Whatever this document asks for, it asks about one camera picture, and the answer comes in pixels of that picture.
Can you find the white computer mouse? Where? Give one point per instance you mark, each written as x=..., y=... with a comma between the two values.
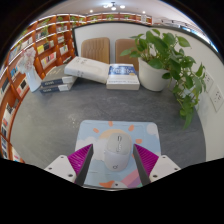
x=117, y=153

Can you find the tan upholstered chair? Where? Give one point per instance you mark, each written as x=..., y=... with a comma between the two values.
x=125, y=48
x=96, y=50

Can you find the pastel sun print mouse pad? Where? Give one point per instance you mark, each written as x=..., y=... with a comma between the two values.
x=90, y=133

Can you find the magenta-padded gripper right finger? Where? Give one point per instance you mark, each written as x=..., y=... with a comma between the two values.
x=163, y=166

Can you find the green potted plant white pot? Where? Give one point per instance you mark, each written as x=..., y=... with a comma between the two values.
x=153, y=75

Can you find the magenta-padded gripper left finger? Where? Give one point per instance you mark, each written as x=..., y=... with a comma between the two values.
x=61, y=166

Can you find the white book with blue cover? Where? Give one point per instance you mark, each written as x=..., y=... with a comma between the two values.
x=122, y=78

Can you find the dark hardcover book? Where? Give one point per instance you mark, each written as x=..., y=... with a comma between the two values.
x=55, y=89
x=56, y=76

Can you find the orange wooden bookshelf unit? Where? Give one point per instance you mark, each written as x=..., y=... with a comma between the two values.
x=20, y=66

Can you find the ceiling spot lights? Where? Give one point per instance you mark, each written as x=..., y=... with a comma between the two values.
x=114, y=6

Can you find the pink and white flower bouquet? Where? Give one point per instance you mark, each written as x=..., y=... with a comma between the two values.
x=26, y=58

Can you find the thick white book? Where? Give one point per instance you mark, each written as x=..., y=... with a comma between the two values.
x=86, y=68

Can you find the white wall outlet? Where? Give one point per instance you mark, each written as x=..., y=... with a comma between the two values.
x=208, y=81
x=216, y=98

